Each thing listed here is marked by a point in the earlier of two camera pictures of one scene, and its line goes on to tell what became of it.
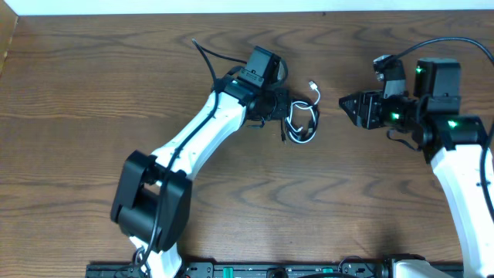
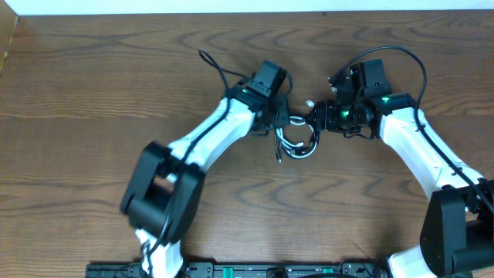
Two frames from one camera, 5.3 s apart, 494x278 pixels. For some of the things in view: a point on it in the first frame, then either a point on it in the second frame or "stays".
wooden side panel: [8, 20] stays
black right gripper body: [368, 109] to [319, 116]
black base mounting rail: [353, 267] stays
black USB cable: [302, 123] to [281, 150]
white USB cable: [302, 120] to [298, 121]
